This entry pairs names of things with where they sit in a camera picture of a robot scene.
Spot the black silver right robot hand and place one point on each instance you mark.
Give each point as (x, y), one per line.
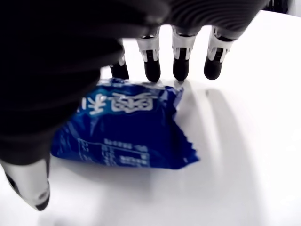
(58, 58)

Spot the blue Oreo cookie packet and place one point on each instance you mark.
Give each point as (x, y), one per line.
(131, 127)

